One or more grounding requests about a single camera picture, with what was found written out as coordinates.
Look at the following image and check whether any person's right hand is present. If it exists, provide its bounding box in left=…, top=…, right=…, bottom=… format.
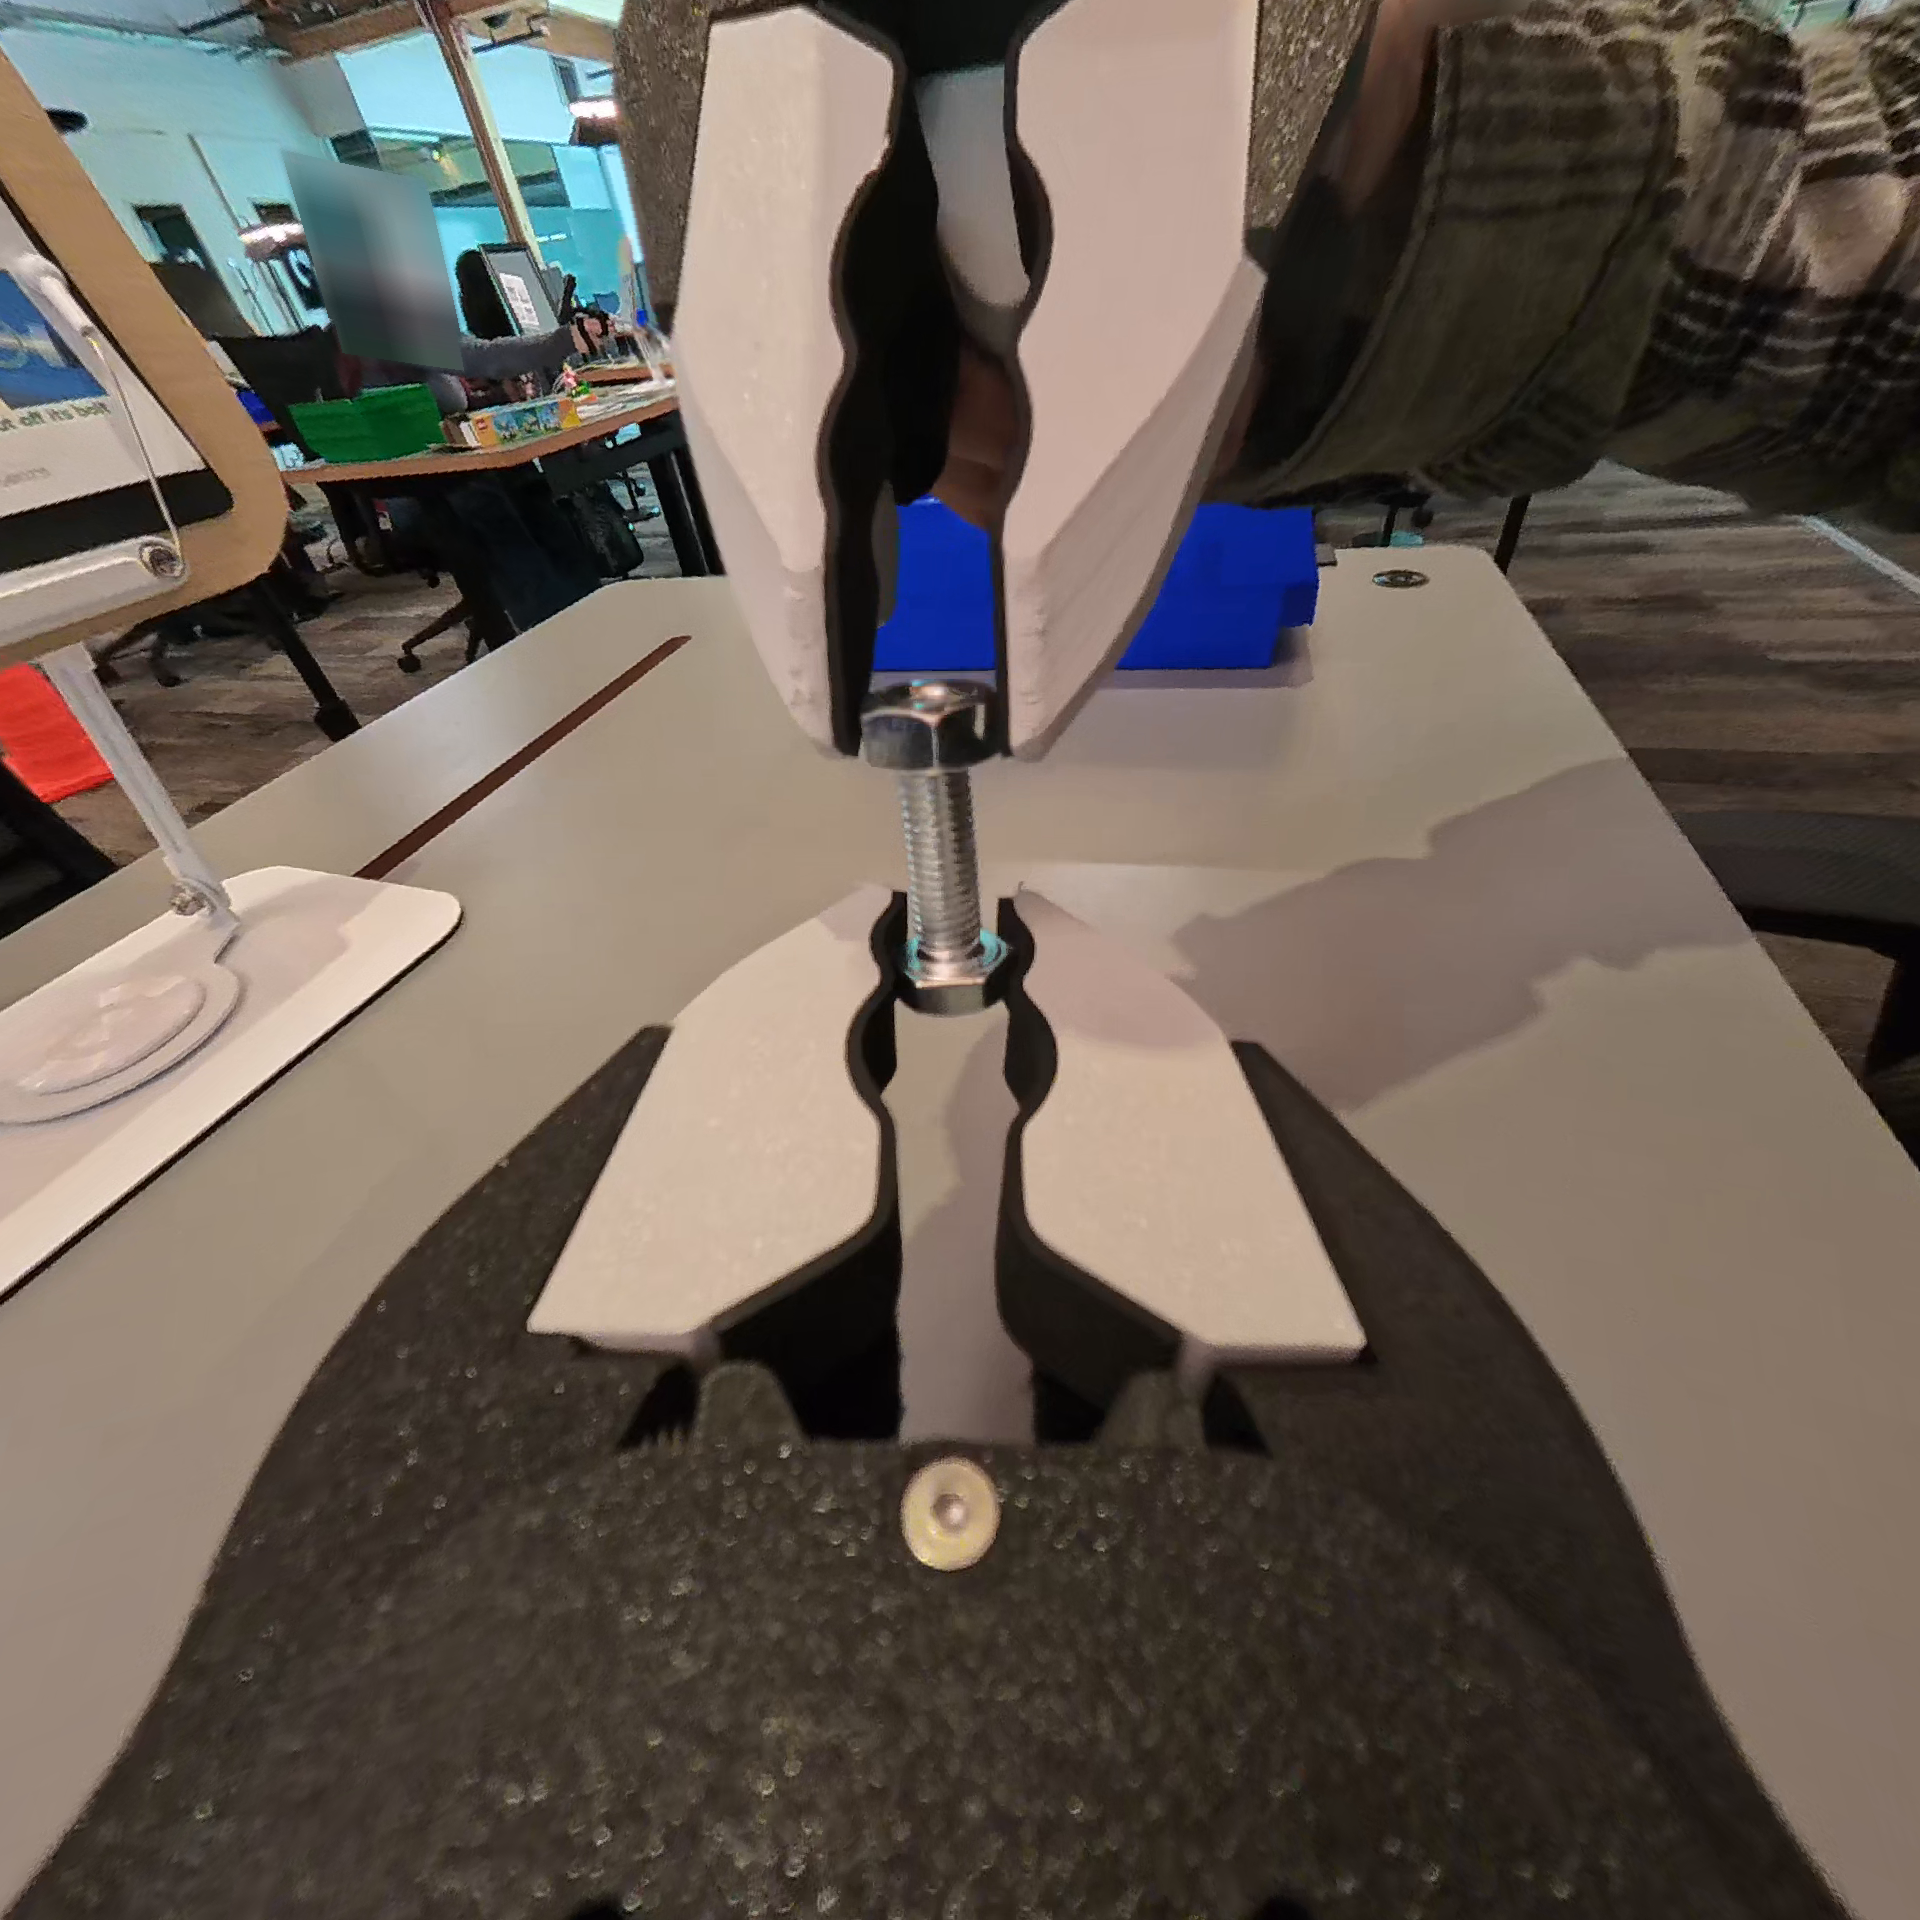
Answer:
left=933, top=323, right=1040, bottom=530

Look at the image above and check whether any wood-framed sign board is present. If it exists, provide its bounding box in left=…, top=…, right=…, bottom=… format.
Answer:
left=0, top=60, right=289, bottom=666

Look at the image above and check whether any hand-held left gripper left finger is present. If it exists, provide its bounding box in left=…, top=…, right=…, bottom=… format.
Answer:
left=526, top=884, right=910, bottom=1442

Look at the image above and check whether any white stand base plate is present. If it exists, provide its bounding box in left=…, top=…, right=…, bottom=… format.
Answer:
left=0, top=865, right=462, bottom=1299

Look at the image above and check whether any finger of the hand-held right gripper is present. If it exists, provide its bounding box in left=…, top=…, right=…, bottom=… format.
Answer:
left=667, top=0, right=905, bottom=761
left=995, top=0, right=1272, bottom=761

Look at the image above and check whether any red flat floor object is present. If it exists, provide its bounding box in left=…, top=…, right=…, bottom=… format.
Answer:
left=0, top=664, right=117, bottom=805

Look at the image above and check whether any person's right forearm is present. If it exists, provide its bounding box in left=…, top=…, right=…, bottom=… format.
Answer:
left=1223, top=0, right=1920, bottom=518

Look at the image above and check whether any silver hex bolt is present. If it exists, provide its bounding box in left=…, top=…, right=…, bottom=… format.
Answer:
left=895, top=750, right=1025, bottom=1020

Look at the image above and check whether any silver hex nut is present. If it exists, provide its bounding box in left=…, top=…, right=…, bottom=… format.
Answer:
left=858, top=680, right=995, bottom=764

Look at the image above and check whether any black office chair with jacket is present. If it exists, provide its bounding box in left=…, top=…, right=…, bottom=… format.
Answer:
left=322, top=481, right=647, bottom=677

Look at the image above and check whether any green plastic crate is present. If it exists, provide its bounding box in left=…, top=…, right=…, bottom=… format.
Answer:
left=288, top=381, right=447, bottom=465

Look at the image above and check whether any wooden-top office desk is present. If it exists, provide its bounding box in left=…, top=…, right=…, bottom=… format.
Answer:
left=277, top=393, right=705, bottom=578

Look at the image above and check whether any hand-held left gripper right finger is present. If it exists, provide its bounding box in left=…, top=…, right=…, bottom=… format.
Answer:
left=993, top=884, right=1370, bottom=1442

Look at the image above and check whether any blue plastic bin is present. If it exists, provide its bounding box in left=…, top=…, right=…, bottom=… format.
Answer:
left=870, top=504, right=1321, bottom=672

